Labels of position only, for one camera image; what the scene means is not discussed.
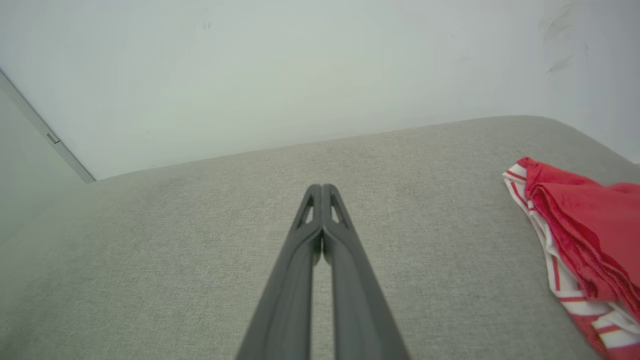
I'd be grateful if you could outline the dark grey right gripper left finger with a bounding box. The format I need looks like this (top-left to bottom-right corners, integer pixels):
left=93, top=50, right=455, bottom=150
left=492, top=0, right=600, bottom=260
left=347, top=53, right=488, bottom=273
left=236, top=183, right=323, bottom=360

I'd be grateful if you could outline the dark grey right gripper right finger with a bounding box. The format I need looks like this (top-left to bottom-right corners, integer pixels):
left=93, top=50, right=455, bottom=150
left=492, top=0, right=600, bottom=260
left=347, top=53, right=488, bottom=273
left=322, top=184, right=412, bottom=360

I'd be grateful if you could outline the red and white jersey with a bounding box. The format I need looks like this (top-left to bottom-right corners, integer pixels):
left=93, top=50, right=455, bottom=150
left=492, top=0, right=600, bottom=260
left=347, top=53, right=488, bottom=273
left=502, top=156, right=640, bottom=360

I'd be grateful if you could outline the grey fabric sofa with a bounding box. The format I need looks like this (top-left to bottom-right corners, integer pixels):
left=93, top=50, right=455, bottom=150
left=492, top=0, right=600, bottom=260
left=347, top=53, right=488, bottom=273
left=0, top=115, right=640, bottom=360

